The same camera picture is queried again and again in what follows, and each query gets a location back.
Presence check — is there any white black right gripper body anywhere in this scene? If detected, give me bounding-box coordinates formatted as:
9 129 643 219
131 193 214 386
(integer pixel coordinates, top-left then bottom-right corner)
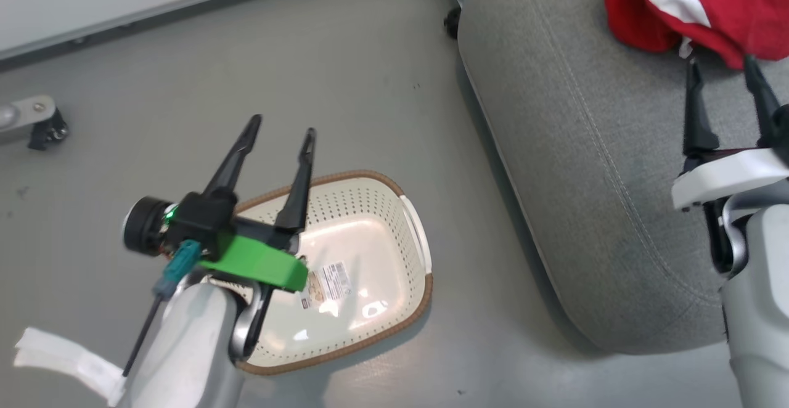
671 147 789 211

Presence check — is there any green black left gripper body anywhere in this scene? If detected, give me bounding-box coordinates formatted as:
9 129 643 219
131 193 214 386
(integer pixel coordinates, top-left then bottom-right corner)
200 217 309 292

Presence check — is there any red basketball jersey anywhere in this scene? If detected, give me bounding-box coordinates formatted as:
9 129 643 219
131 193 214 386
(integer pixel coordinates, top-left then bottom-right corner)
603 0 789 70

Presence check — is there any cream laundry basket brown rim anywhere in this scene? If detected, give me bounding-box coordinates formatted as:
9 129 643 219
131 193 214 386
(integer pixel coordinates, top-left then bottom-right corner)
208 170 434 377

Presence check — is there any grey fabric sofa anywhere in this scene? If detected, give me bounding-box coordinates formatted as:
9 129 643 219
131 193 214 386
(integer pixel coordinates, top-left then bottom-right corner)
456 0 789 355

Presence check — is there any black left cable teal plug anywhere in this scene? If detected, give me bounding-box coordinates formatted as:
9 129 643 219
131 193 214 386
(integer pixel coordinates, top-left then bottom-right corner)
121 239 203 378

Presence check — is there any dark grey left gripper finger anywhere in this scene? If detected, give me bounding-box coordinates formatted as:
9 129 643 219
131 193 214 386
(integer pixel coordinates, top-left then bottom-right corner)
274 127 317 234
203 113 263 203

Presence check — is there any printed basket label sticker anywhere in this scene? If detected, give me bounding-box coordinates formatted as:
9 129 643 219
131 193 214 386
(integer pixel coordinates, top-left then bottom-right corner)
300 261 353 311

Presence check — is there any white fabric cable tag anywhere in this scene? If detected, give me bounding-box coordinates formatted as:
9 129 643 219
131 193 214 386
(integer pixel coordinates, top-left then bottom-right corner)
14 327 125 406

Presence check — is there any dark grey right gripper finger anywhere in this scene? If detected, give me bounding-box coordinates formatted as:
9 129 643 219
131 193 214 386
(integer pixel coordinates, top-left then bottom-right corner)
743 55 781 149
682 56 721 157

